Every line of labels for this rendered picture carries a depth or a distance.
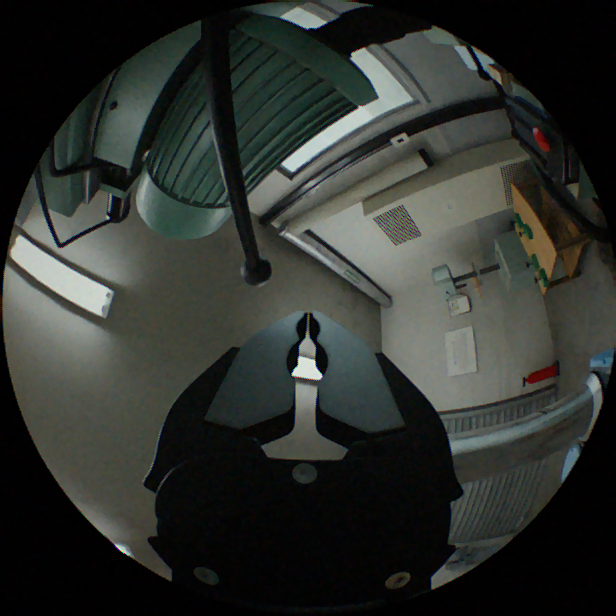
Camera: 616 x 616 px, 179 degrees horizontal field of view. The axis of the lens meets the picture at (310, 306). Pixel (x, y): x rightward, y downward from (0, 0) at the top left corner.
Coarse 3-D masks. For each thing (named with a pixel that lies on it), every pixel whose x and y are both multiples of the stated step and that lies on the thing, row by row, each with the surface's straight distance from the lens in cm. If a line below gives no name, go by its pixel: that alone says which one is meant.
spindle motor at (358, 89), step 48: (240, 48) 20; (288, 48) 18; (336, 48) 19; (192, 96) 22; (240, 96) 19; (288, 96) 19; (336, 96) 20; (192, 144) 22; (240, 144) 21; (288, 144) 23; (144, 192) 31; (192, 192) 26
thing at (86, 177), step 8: (112, 72) 27; (104, 80) 28; (112, 80) 28; (104, 88) 28; (104, 96) 28; (96, 104) 29; (104, 104) 29; (96, 112) 29; (96, 120) 30; (88, 128) 31; (96, 128) 31; (88, 136) 31; (88, 144) 32; (88, 152) 33; (88, 160) 33; (96, 160) 35; (104, 160) 38; (88, 176) 35; (96, 176) 38; (88, 184) 37; (96, 184) 40; (88, 192) 38; (96, 192) 41; (88, 200) 39
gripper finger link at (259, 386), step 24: (264, 336) 10; (288, 336) 10; (240, 360) 9; (264, 360) 9; (288, 360) 9; (240, 384) 8; (264, 384) 8; (288, 384) 8; (216, 408) 7; (240, 408) 7; (264, 408) 7; (288, 408) 7; (240, 432) 7; (264, 432) 7; (288, 432) 8
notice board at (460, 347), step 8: (464, 328) 312; (472, 328) 311; (448, 336) 313; (456, 336) 311; (464, 336) 309; (472, 336) 308; (448, 344) 310; (456, 344) 308; (464, 344) 307; (472, 344) 306; (448, 352) 308; (456, 352) 307; (464, 352) 305; (472, 352) 304; (448, 360) 307; (456, 360) 305; (464, 360) 304; (472, 360) 303; (448, 368) 305; (456, 368) 304; (464, 368) 302; (472, 368) 302; (448, 376) 305; (456, 376) 303
